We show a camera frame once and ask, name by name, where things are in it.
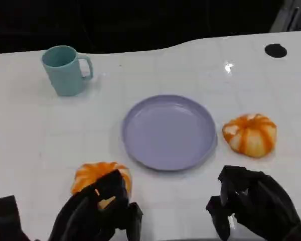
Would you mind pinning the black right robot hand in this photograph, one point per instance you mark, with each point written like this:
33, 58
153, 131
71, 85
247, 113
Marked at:
263, 206

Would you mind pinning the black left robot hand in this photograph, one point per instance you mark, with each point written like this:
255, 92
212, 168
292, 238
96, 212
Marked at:
90, 216

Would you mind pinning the orange white toy bread roll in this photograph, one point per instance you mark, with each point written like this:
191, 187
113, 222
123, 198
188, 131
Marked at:
250, 135
95, 173

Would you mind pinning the lilac plate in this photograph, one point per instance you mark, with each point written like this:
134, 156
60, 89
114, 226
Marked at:
169, 131

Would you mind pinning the pale green mug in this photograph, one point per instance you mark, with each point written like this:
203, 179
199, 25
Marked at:
64, 72

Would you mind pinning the black round table grommet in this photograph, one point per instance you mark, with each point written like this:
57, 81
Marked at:
275, 50

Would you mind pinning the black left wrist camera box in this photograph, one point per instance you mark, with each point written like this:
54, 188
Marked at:
3, 218

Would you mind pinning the grey metal frame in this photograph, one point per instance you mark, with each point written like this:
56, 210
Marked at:
288, 15

